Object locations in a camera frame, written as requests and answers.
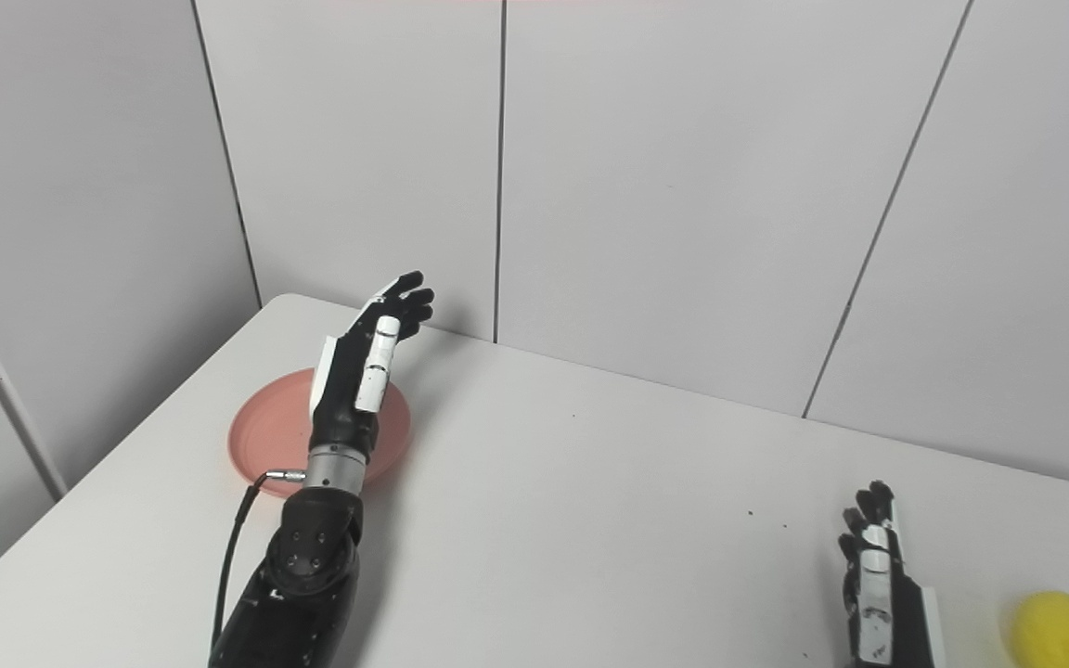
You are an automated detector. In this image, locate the yellow lemon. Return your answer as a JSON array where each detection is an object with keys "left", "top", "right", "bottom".
[{"left": 1008, "top": 591, "right": 1069, "bottom": 668}]

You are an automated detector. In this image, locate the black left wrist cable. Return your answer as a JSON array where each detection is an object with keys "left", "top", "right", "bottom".
[{"left": 210, "top": 469, "right": 306, "bottom": 655}]

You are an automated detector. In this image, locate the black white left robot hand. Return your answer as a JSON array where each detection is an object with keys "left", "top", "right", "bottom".
[{"left": 309, "top": 271, "right": 435, "bottom": 456}]

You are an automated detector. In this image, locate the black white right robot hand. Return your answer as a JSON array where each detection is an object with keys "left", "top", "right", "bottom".
[{"left": 837, "top": 481, "right": 946, "bottom": 668}]

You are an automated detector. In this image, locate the pink round plate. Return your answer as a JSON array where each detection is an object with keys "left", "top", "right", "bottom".
[{"left": 228, "top": 367, "right": 411, "bottom": 497}]

